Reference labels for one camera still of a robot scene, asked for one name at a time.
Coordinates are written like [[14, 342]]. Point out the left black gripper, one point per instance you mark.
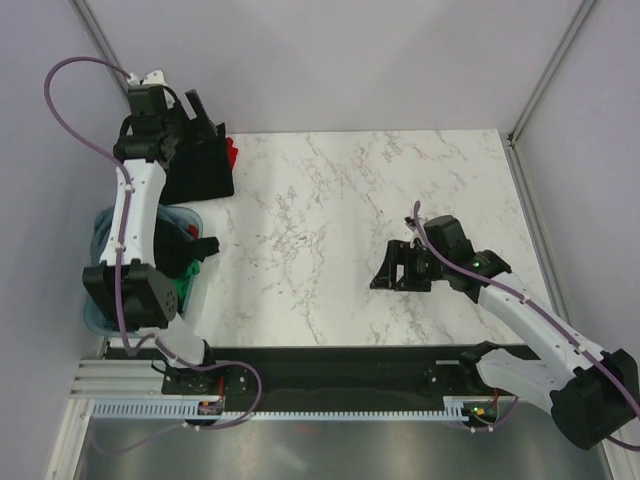
[[193, 132]]

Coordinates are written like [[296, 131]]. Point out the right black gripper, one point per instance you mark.
[[398, 252]]

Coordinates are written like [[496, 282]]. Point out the black t shirt with logo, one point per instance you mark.
[[200, 171]]

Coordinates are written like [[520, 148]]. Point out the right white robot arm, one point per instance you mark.
[[589, 392]]

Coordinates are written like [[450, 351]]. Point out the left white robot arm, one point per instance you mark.
[[125, 285]]

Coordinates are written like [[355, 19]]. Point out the folded red t shirt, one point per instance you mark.
[[232, 151]]

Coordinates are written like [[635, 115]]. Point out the red garment in basket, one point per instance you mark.
[[193, 231]]

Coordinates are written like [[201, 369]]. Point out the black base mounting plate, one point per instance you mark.
[[333, 378]]

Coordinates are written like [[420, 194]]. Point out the black t shirt in basket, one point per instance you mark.
[[174, 251]]

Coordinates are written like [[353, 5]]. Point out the grey blue t shirt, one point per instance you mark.
[[182, 217]]

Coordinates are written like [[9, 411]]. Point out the green garment in basket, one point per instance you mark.
[[183, 282]]

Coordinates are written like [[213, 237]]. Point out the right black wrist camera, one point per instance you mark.
[[446, 235]]

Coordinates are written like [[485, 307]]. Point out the white slotted cable duct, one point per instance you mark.
[[452, 410]]

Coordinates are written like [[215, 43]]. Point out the right aluminium frame post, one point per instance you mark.
[[569, 37]]

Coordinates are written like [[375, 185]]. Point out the aluminium frame post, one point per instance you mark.
[[93, 28], [569, 37]]

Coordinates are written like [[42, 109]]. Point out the left aluminium frame post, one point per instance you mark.
[[93, 28]]

